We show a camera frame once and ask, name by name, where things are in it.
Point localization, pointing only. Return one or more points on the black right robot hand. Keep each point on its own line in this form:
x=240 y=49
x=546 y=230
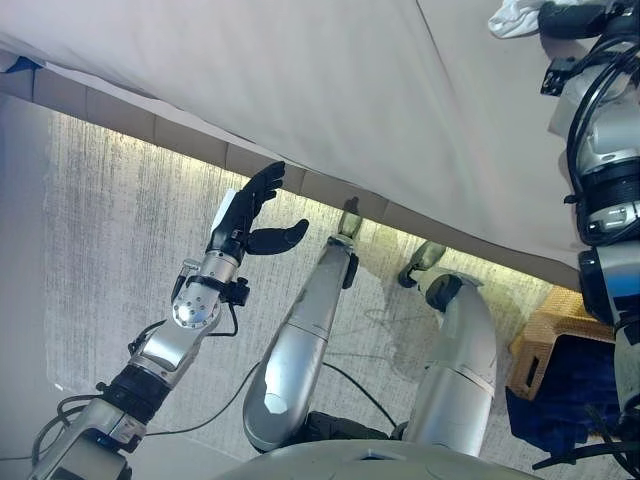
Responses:
x=580 y=20

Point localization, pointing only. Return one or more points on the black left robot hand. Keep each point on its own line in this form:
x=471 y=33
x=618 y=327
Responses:
x=240 y=220

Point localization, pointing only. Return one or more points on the white garment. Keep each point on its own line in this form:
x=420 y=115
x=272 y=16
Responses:
x=512 y=17

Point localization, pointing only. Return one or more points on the navy blue garment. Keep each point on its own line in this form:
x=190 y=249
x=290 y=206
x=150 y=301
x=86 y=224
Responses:
x=565 y=390

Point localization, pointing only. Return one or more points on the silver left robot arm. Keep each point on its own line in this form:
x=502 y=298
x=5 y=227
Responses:
x=160 y=350

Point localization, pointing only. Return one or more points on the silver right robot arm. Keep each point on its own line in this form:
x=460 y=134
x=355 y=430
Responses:
x=610 y=150

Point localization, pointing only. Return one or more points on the bed with grey blanket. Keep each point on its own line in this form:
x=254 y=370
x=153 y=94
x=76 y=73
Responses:
x=325 y=90

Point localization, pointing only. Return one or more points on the brown wicker basket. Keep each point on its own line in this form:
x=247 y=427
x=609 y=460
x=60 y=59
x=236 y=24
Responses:
x=545 y=325

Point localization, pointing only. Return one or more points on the grey striped area rug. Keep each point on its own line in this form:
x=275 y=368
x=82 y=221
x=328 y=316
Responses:
x=110 y=225

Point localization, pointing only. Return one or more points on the silver left robot leg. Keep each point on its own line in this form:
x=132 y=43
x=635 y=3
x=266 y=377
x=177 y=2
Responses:
x=300 y=350

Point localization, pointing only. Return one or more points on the blue tape piece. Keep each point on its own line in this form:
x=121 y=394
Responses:
x=27 y=64

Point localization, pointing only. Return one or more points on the grey robot torso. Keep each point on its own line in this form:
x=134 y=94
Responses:
x=375 y=462

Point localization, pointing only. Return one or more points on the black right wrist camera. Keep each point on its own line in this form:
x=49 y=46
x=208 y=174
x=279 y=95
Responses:
x=557 y=75

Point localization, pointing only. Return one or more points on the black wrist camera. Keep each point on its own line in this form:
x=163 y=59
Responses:
x=557 y=75
x=240 y=292

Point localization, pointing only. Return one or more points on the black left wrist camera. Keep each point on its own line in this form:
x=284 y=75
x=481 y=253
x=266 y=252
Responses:
x=240 y=292

